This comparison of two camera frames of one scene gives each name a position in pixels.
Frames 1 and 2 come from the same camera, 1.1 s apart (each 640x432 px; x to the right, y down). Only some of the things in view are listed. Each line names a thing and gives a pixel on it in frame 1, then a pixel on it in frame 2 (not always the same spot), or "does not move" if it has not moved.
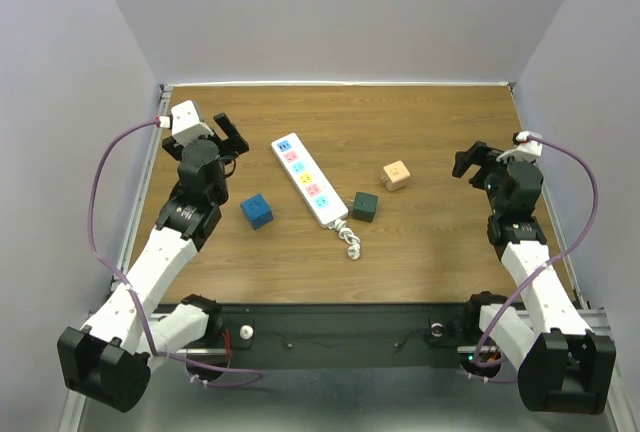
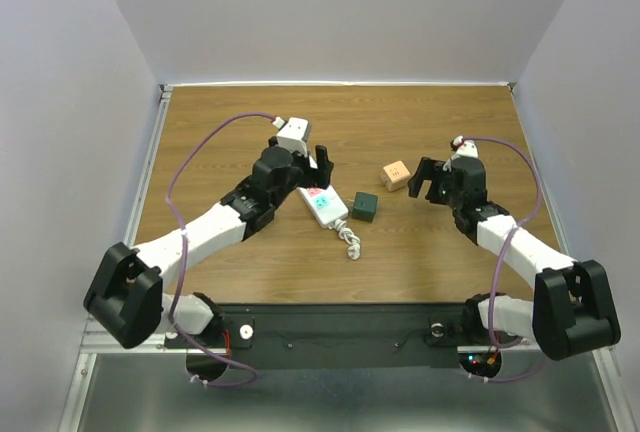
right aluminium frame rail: x=596 y=320 does not move
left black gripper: x=235 y=145 to x=317 y=177
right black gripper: x=479 y=153 to x=428 y=168
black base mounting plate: x=346 y=337 does not move
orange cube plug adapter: x=396 y=175 does not move
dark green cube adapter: x=364 y=206 does not move
